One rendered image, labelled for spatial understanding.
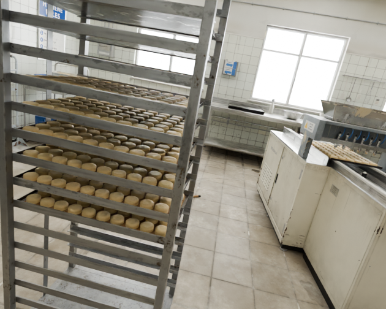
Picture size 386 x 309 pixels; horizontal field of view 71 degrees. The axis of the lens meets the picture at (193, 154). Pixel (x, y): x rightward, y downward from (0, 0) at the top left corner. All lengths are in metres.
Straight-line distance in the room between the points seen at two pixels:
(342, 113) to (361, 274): 1.12
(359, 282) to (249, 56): 4.10
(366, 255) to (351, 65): 4.11
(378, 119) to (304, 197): 0.80
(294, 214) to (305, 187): 0.26
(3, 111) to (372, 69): 5.38
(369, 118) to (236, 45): 3.29
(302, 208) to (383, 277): 0.73
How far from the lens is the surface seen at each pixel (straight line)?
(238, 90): 5.20
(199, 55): 0.77
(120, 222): 1.04
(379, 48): 5.73
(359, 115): 2.39
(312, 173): 2.32
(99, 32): 0.89
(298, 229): 2.51
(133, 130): 0.86
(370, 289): 2.05
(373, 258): 1.92
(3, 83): 1.04
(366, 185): 1.97
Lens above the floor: 1.35
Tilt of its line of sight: 17 degrees down
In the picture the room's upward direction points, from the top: 10 degrees clockwise
